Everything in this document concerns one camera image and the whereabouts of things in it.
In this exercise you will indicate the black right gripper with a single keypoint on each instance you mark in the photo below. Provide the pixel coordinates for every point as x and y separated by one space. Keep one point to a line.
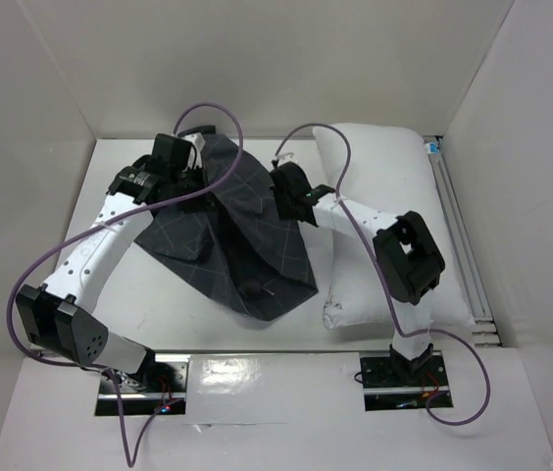
281 205

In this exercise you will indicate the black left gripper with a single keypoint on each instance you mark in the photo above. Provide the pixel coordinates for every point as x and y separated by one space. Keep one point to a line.
203 204

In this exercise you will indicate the dark grey checked pillowcase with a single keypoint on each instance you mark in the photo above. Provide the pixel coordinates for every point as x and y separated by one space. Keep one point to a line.
236 251

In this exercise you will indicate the white pillow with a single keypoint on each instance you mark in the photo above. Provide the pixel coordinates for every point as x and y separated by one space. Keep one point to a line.
386 169

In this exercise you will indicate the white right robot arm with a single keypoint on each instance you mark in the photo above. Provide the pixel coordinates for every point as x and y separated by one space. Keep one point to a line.
404 254

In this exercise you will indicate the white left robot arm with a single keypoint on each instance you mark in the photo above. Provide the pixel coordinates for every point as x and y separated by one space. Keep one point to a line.
58 315

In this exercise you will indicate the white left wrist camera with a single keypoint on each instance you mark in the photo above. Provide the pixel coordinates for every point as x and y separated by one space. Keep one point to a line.
196 137

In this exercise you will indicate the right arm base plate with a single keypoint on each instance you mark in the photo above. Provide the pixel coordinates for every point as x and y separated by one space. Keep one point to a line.
385 390

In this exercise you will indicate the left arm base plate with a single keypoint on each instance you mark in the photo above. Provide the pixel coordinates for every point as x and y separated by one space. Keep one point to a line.
164 393

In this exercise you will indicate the aluminium rail frame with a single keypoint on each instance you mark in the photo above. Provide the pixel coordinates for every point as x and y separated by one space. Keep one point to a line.
485 332

